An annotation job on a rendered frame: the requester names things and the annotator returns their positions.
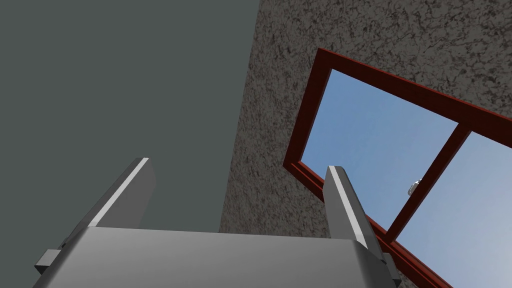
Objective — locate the red framed window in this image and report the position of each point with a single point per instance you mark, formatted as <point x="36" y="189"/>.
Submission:
<point x="380" y="140"/>

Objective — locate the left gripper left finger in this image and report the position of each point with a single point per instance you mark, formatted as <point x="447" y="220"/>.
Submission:
<point x="124" y="200"/>

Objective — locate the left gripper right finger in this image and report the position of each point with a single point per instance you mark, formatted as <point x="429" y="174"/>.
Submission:
<point x="346" y="208"/>

